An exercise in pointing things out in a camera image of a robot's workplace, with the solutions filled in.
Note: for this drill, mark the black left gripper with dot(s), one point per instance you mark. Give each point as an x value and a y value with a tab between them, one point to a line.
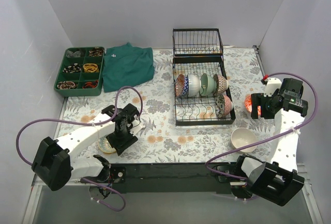
123	142

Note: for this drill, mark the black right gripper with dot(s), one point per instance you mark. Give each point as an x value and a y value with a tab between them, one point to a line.
257	105

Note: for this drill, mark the white bowl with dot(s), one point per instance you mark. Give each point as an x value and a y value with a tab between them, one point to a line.
194	85

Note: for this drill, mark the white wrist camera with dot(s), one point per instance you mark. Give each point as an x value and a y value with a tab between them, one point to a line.
271	85
137	126

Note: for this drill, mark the black leaf patterned bowl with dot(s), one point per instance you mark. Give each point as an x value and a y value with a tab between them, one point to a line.
224	106

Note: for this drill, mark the cream bowl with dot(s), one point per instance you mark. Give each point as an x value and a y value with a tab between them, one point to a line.
242	137

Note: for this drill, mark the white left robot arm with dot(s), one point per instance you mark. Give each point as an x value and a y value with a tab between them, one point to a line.
56	161

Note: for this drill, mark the black upright wire basket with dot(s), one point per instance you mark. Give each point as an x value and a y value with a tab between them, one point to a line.
197	45

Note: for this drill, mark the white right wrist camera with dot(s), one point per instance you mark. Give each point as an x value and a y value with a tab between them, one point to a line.
271	85

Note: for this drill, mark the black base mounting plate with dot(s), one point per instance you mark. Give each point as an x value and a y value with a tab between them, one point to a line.
169	177

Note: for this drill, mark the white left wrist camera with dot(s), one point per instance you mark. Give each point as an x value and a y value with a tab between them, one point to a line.
137	126

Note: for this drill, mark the orange floral patterned bowl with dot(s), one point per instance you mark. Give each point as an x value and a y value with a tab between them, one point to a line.
248	105

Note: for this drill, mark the brown diamond patterned bowl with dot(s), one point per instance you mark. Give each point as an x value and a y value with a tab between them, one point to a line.
222	84

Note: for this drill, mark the yellow sun patterned bowl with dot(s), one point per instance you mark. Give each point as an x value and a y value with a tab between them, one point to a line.
105	147

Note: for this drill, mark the floral patterned table mat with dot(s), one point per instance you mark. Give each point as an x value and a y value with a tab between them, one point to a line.
161	140

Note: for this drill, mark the dark green folded cloth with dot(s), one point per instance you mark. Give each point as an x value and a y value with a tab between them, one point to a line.
127	65

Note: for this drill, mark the black wire dish rack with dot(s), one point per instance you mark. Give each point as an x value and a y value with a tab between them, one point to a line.
199	110

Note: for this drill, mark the blue zigzag patterned bowl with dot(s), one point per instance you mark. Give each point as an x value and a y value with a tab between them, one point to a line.
186	87

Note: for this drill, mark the green compartment organizer tray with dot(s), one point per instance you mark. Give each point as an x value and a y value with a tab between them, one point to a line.
80	73

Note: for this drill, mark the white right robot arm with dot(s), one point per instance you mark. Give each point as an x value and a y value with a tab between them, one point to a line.
277	179

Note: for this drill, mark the orange geometric patterned bowl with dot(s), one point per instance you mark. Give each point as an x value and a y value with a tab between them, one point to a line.
179	85

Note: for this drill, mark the pale green ceramic bowl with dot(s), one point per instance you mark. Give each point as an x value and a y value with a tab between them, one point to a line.
208	85

